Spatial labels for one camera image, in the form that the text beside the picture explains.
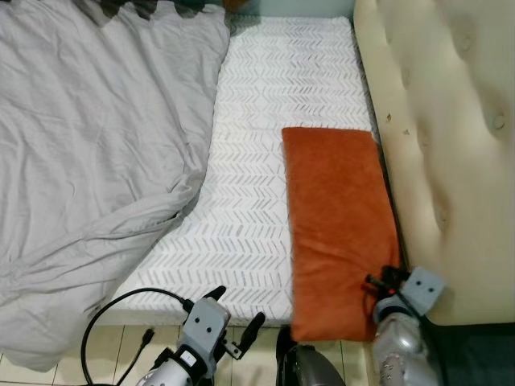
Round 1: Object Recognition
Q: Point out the orange velvet pillow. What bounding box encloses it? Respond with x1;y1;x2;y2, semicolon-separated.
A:
282;126;403;344

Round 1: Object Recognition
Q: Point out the grey duvet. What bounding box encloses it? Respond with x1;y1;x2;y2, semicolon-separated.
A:
0;0;232;372

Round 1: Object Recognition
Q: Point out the black right robot foot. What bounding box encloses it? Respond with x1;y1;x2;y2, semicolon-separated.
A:
276;326;299;364

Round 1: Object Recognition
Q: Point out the grey right robot leg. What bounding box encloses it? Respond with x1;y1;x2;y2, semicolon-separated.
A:
286;344;348;386

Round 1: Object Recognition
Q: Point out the cream padded headboard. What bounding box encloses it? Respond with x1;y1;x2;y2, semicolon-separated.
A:
352;0;515;326

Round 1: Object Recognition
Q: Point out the white patterned mattress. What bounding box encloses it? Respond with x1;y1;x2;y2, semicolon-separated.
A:
97;16;395;326

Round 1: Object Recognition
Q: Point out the dark patterned blanket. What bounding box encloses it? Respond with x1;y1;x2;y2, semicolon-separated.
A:
76;0;230;27

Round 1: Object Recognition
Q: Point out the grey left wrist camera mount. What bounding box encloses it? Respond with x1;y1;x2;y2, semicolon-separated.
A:
173;296;233;375

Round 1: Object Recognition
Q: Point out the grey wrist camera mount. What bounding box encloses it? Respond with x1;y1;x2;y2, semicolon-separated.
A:
400;267;447;316
173;296;233;375

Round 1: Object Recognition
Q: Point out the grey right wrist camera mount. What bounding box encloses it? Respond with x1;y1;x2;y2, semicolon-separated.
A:
400;267;447;316

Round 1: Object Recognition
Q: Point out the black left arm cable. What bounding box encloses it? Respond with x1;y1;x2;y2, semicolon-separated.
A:
119;326;156;386

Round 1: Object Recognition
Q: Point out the black left wrist camera cable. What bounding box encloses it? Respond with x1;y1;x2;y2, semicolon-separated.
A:
80;287;194;386

